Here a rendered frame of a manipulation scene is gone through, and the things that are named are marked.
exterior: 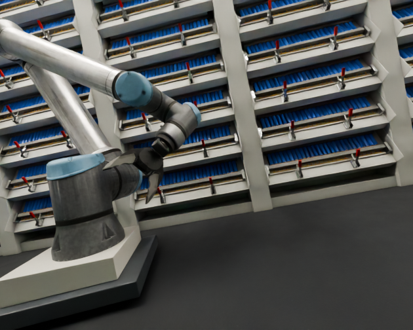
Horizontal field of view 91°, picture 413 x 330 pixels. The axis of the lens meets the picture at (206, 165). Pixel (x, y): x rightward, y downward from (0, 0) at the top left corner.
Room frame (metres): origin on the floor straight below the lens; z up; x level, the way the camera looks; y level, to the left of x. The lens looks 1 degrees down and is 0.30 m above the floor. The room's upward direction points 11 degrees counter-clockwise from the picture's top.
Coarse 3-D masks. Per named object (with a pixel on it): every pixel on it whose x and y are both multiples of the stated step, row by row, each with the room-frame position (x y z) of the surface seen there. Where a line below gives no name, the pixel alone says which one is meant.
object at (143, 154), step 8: (160, 136) 0.64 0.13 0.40; (168, 144) 0.64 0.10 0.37; (144, 152) 0.60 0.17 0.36; (152, 152) 0.61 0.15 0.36; (136, 160) 0.60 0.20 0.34; (144, 160) 0.59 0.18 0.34; (152, 160) 0.60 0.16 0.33; (160, 160) 0.62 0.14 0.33; (144, 168) 0.63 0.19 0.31; (152, 168) 0.60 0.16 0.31
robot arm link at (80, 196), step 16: (64, 160) 0.54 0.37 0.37; (80, 160) 0.55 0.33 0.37; (96, 160) 0.58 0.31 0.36; (48, 176) 0.54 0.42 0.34; (64, 176) 0.53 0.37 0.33; (80, 176) 0.54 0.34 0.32; (96, 176) 0.57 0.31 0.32; (112, 176) 0.64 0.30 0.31; (64, 192) 0.53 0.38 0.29; (80, 192) 0.54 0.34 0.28; (96, 192) 0.56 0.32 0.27; (112, 192) 0.64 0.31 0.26; (64, 208) 0.53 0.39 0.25; (80, 208) 0.53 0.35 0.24; (96, 208) 0.56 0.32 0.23
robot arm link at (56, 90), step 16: (32, 64) 0.76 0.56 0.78; (32, 80) 0.77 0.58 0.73; (48, 80) 0.76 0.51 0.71; (64, 80) 0.79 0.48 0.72; (48, 96) 0.75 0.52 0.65; (64, 96) 0.76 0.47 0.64; (64, 112) 0.74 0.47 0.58; (80, 112) 0.76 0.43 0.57; (64, 128) 0.76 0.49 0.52; (80, 128) 0.74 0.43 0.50; (96, 128) 0.78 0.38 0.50; (80, 144) 0.74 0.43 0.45; (96, 144) 0.74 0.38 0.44; (128, 176) 0.73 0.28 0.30; (128, 192) 0.76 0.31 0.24
